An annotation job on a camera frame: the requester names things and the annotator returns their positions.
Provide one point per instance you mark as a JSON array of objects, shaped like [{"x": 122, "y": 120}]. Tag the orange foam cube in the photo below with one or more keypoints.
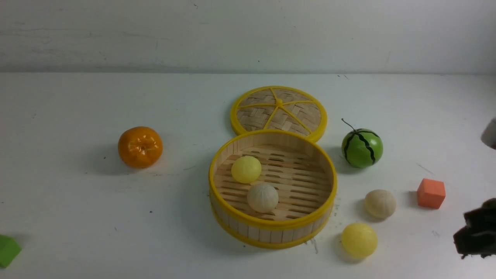
[{"x": 431, "y": 193}]

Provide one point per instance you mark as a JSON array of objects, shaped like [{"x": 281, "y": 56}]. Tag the woven bamboo steamer lid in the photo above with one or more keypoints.
[{"x": 278, "y": 107}]

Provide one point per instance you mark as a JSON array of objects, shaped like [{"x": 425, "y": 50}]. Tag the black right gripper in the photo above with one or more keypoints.
[{"x": 478, "y": 236}]

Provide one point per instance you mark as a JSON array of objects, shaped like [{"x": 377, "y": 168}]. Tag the yellow bun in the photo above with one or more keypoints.
[
  {"x": 246, "y": 169},
  {"x": 359, "y": 240}
]

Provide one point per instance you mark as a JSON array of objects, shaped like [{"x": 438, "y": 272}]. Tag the green toy watermelon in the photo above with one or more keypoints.
[{"x": 361, "y": 148}]

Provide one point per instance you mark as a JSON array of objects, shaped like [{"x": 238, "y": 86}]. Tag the bamboo steamer tray yellow rim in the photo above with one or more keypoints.
[{"x": 301, "y": 172}]

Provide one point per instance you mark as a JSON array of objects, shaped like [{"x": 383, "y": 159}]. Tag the green foam block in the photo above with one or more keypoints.
[{"x": 9, "y": 249}]

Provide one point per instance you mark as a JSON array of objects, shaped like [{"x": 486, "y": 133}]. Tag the white bun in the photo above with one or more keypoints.
[
  {"x": 380, "y": 203},
  {"x": 262, "y": 198}
]

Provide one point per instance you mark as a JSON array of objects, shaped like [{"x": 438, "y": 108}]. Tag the orange toy mandarin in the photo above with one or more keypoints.
[{"x": 140, "y": 147}]

